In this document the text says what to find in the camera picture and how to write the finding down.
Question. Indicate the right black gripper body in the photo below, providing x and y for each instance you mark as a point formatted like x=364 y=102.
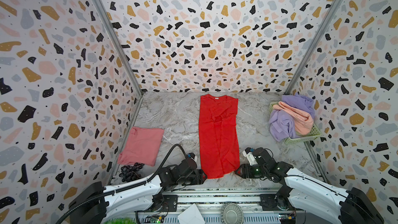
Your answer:
x=243 y=170

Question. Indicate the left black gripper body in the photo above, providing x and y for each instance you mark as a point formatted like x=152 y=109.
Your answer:
x=181 y=181

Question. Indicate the red t-shirt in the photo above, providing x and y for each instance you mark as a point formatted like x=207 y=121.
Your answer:
x=219 y=148

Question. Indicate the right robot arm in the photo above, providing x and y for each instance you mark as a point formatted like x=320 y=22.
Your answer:
x=300 y=191

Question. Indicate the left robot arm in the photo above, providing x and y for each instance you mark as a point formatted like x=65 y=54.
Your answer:
x=98 y=204

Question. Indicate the white paper sheet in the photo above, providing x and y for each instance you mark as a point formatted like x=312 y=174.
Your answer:
x=191 y=215

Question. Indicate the folded pink t-shirt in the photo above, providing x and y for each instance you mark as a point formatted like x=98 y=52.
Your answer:
x=142 y=146

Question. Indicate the round grey metal disc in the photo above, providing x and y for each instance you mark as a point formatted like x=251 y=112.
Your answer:
x=232 y=214

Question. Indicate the black grape bunch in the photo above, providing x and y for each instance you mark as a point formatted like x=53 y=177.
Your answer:
x=131 y=172

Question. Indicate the purple t-shirt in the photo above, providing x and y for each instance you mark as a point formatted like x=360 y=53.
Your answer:
x=301 y=102

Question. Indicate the small electronics board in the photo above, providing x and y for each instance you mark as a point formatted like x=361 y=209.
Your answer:
x=155 y=219

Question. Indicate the peach t-shirt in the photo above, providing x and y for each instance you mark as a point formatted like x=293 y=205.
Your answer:
x=303 y=121

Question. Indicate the green plastic basket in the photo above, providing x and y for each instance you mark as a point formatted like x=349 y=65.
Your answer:
x=307 y=137

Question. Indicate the green artificial grass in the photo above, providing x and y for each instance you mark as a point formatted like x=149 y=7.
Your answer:
x=121 y=221

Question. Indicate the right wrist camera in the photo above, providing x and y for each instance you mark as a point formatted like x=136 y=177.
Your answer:
x=247 y=153

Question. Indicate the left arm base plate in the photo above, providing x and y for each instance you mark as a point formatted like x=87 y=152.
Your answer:
x=164 y=203

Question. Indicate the aluminium frame rail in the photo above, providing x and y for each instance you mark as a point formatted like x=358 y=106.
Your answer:
x=211 y=202

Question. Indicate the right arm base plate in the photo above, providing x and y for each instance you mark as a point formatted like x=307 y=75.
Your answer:
x=270 y=202

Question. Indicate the right aluminium corner post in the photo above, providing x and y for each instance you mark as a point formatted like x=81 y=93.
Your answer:
x=313 y=44

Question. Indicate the aluminium corner post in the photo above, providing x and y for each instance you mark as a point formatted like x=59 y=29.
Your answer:
x=116 y=43
x=313 y=44

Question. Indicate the left aluminium corner post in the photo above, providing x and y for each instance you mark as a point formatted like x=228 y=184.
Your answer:
x=116 y=43

